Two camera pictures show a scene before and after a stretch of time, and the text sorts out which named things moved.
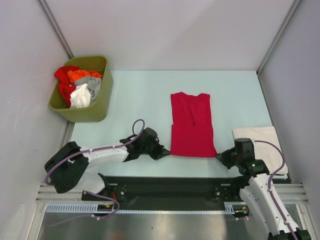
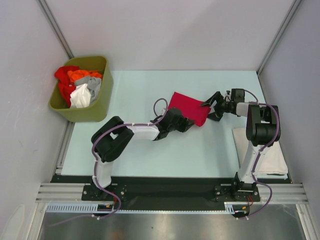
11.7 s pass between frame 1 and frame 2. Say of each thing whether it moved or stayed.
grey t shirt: stayed
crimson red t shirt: moved
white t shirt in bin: stayed
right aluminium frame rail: stayed
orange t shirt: stayed
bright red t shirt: stayed
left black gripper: moved
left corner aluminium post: stayed
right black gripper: moved
